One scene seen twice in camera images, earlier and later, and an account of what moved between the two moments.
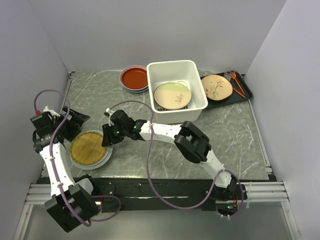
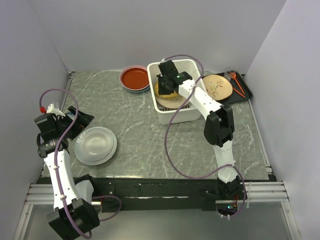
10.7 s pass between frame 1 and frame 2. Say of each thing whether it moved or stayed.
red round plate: stayed
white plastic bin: stayed
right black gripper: moved
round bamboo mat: moved
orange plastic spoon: stayed
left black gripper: stayed
